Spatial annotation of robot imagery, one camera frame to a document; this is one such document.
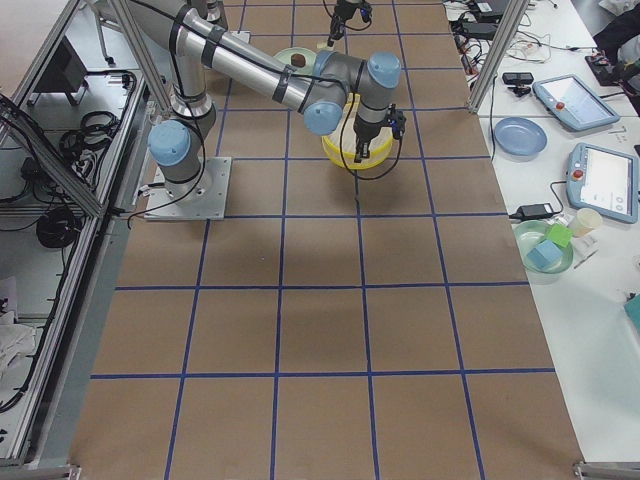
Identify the yellow steamer top layer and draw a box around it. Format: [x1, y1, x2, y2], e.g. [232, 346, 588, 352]
[321, 127, 393, 170]

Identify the brown bun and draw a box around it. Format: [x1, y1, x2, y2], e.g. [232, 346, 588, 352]
[290, 53, 306, 68]

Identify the green plate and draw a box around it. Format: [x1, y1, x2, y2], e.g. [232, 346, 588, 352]
[274, 47, 316, 75]

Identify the blue plate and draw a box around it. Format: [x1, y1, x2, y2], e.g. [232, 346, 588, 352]
[494, 117, 547, 157]

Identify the black webcam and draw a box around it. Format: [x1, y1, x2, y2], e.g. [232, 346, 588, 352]
[502, 72, 534, 98]

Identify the black power adapter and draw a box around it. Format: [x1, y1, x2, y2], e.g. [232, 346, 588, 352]
[515, 203, 555, 221]

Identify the green bowl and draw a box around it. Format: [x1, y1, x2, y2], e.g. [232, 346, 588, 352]
[513, 220, 574, 274]

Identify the upper teach pendant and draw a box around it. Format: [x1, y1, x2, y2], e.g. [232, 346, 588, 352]
[532, 74, 620, 131]

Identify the teach pendant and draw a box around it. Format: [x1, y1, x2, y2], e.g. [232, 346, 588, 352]
[532, 74, 620, 131]
[566, 143, 639, 224]

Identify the blue foam cube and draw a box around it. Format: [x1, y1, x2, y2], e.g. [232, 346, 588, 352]
[526, 239, 563, 271]

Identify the green foam cube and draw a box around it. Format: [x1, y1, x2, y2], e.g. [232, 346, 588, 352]
[545, 223, 573, 248]

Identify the paper cup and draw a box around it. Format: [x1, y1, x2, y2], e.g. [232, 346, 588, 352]
[569, 208, 603, 237]

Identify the lower teach pendant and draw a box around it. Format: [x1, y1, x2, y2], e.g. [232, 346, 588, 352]
[566, 143, 639, 224]

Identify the aluminium frame post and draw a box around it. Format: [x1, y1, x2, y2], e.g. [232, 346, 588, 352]
[467, 0, 528, 114]

